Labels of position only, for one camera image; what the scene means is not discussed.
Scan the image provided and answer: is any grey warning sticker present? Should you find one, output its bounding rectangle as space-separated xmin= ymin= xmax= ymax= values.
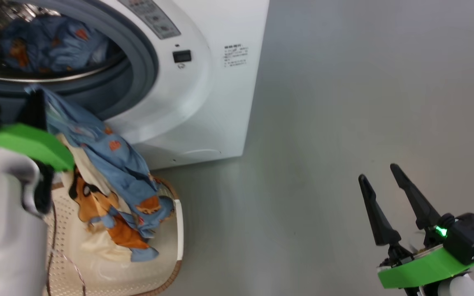
xmin=118 ymin=0 xmax=181 ymax=40

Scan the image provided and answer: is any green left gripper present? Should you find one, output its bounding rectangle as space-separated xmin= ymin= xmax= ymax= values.
xmin=0 ymin=89 xmax=75 ymax=172

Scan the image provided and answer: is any thin braided cable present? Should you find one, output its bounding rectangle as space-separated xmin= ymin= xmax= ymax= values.
xmin=46 ymin=201 xmax=87 ymax=296

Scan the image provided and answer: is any cream orange blue pyjama top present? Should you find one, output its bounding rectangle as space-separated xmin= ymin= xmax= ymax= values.
xmin=25 ymin=84 xmax=177 ymax=264

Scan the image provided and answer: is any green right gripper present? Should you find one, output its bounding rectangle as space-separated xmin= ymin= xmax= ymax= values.
xmin=358 ymin=163 xmax=474 ymax=289

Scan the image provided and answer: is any cream basket with brown rim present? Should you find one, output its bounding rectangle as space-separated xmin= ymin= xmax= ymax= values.
xmin=42 ymin=175 xmax=185 ymax=296

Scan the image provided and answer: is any white front-load washing machine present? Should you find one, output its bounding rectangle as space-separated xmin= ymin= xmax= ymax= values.
xmin=0 ymin=0 xmax=270 ymax=171

